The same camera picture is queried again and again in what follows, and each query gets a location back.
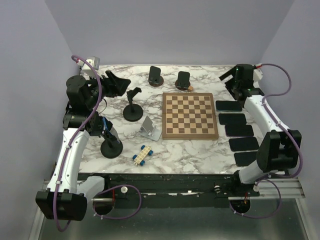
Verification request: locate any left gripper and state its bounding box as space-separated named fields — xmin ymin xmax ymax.
xmin=86 ymin=70 xmax=132 ymax=109

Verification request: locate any black phone teal case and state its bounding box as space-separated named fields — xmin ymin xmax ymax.
xmin=215 ymin=100 xmax=243 ymax=112

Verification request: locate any black phone pink case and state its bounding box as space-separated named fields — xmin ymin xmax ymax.
xmin=224 ymin=124 xmax=254 ymax=137

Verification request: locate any black phone second row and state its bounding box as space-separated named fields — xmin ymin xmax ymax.
xmin=228 ymin=136 xmax=259 ymax=152

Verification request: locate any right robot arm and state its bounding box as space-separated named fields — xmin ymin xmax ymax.
xmin=219 ymin=63 xmax=303 ymax=196

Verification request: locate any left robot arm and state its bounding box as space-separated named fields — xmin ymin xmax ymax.
xmin=35 ymin=70 xmax=131 ymax=221

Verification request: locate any black round clamp stand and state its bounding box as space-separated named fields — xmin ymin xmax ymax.
xmin=123 ymin=87 xmax=144 ymax=122

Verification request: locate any round wooden stand left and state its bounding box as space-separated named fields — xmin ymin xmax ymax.
xmin=148 ymin=65 xmax=164 ymax=87

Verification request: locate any round wooden stand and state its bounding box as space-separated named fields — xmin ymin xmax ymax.
xmin=175 ymin=71 xmax=191 ymax=91
xmin=148 ymin=65 xmax=164 ymax=87

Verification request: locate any silver metal phone stand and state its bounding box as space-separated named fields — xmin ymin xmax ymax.
xmin=139 ymin=116 xmax=162 ymax=141

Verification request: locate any round wooden stand right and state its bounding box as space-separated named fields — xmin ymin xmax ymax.
xmin=175 ymin=71 xmax=191 ymax=91

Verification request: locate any black stand with blue phone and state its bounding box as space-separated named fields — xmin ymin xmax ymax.
xmin=98 ymin=116 xmax=123 ymax=159

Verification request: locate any wooden chessboard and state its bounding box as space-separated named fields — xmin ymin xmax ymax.
xmin=162 ymin=92 xmax=219 ymax=140

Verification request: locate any toy brick car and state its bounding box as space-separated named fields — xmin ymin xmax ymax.
xmin=132 ymin=145 xmax=154 ymax=166

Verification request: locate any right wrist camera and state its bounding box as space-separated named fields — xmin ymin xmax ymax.
xmin=253 ymin=64 xmax=263 ymax=82

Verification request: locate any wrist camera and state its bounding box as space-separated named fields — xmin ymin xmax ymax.
xmin=77 ymin=56 xmax=101 ymax=76
xmin=253 ymin=64 xmax=263 ymax=82

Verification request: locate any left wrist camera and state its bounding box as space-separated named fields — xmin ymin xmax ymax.
xmin=77 ymin=56 xmax=101 ymax=76

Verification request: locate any black front rail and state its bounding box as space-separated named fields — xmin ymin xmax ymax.
xmin=82 ymin=172 xmax=281 ymax=210

